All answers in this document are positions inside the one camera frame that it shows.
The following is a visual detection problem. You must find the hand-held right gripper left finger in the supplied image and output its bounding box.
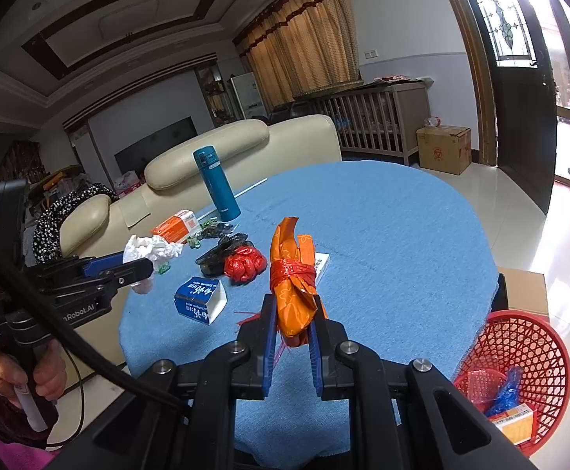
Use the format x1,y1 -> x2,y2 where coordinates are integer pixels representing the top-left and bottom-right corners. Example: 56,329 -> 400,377
89,294 -> 279,470

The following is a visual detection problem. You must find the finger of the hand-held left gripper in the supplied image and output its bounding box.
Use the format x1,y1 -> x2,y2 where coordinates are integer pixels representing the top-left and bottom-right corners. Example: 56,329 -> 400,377
45,258 -> 156,305
33,252 -> 130,281

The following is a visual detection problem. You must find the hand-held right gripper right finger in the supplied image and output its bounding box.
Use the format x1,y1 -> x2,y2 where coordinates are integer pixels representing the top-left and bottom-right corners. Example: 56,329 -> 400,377
308,295 -> 535,470

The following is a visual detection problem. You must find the white tissue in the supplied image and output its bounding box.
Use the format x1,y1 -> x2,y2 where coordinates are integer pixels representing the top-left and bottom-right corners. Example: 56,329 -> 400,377
122,234 -> 184,295

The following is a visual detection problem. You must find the orange plastic bag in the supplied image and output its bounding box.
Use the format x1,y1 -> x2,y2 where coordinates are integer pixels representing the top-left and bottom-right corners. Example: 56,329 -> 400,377
269,216 -> 327,348

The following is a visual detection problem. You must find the blue and white carton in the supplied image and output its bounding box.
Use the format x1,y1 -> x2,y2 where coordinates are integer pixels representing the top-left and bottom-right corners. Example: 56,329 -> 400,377
174,277 -> 228,326

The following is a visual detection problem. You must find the black plastic bag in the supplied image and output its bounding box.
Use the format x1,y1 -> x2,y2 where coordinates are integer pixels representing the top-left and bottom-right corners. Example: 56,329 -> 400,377
195,234 -> 256,277

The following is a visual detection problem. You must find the red plastic bag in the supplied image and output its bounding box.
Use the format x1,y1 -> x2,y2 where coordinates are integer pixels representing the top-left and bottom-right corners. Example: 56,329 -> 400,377
223,246 -> 269,285

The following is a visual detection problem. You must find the clear plastic packaging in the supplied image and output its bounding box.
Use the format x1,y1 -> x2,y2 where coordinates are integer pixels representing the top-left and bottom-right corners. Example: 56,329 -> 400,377
454,369 -> 508,412

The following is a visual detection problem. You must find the blue plastic bag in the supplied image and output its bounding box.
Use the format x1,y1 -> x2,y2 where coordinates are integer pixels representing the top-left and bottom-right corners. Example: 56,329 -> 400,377
485,366 -> 525,417

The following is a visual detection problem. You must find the red and white carton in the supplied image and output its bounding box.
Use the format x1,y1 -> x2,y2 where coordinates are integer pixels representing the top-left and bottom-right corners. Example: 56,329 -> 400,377
489,403 -> 535,445

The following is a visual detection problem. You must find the red plastic mesh basket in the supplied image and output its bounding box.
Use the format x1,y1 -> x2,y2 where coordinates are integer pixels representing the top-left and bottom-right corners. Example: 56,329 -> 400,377
454,310 -> 570,457

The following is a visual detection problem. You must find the person's left hand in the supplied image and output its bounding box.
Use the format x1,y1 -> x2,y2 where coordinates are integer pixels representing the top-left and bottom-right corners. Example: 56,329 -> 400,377
0,340 -> 69,409

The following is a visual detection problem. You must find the beige paper sheet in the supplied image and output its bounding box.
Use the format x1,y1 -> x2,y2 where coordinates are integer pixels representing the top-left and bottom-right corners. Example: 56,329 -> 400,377
118,196 -> 151,228

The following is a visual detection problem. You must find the orange and white box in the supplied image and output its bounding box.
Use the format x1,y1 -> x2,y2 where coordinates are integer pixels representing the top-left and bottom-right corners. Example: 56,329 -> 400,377
152,209 -> 200,244

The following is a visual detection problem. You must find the black and white floral cloth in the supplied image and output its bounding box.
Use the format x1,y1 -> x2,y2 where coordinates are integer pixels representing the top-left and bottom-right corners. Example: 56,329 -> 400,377
33,183 -> 119,268

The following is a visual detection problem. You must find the pink bag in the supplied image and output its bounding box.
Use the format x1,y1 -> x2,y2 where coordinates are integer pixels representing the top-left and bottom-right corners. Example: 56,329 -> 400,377
117,170 -> 143,192

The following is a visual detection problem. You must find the blue tablecloth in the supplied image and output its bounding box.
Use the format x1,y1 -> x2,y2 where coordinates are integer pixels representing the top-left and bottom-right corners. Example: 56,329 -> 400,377
118,161 -> 500,458

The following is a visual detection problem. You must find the teal thermos bottle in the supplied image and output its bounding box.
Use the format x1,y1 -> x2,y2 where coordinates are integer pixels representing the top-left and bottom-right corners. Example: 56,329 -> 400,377
193,145 -> 242,222

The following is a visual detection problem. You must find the black television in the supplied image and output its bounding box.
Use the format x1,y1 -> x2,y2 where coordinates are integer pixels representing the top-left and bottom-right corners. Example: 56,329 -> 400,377
114,116 -> 198,174

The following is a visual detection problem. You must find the cream leather sofa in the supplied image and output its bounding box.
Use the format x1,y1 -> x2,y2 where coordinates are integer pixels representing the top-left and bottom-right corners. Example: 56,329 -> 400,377
60,114 -> 343,378

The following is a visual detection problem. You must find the thin white rod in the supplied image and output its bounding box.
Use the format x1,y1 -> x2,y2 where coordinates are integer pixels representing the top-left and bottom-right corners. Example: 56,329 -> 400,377
197,179 -> 269,221

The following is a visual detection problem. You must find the wooden display shelf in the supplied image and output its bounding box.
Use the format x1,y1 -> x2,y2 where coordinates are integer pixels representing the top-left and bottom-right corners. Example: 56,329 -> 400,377
195,66 -> 239,125

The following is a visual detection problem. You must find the white standing air conditioner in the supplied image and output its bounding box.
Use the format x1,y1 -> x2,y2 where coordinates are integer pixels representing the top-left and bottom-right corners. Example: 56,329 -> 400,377
229,72 -> 268,121

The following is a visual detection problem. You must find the cardboard box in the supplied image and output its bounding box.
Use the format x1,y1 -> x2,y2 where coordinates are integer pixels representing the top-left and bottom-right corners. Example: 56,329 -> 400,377
416,125 -> 472,176

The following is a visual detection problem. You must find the wooden crib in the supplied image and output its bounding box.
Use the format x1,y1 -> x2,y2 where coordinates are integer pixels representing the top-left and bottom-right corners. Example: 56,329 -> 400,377
292,81 -> 431,166

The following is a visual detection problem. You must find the pink cloth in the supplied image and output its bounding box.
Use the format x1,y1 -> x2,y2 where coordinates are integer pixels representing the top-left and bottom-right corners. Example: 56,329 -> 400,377
373,74 -> 435,86

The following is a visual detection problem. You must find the tan curtain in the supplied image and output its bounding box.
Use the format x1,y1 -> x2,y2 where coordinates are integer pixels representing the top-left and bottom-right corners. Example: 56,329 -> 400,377
232,0 -> 361,108

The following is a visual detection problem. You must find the dark door with stained glass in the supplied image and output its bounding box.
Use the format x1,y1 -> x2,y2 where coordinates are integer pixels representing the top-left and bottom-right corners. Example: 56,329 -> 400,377
456,0 -> 560,216

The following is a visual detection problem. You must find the black cable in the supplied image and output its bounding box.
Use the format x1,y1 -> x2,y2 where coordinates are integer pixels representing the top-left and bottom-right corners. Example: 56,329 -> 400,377
0,237 -> 192,417

